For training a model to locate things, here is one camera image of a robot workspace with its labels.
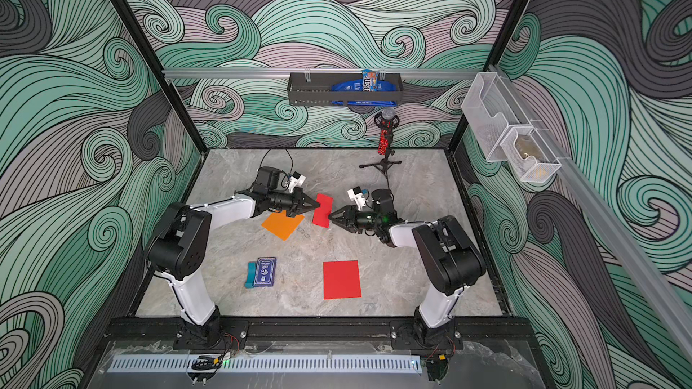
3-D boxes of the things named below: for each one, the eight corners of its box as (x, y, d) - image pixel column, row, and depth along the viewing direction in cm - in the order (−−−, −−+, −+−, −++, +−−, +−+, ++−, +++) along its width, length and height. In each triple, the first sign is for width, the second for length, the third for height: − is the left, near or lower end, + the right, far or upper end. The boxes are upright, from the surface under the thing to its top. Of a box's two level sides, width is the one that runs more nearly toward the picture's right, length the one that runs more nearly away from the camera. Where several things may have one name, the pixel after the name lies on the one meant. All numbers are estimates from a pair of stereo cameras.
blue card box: (253, 286, 84) (251, 284, 82) (259, 259, 90) (257, 257, 88) (273, 286, 84) (272, 284, 82) (277, 259, 90) (276, 257, 88)
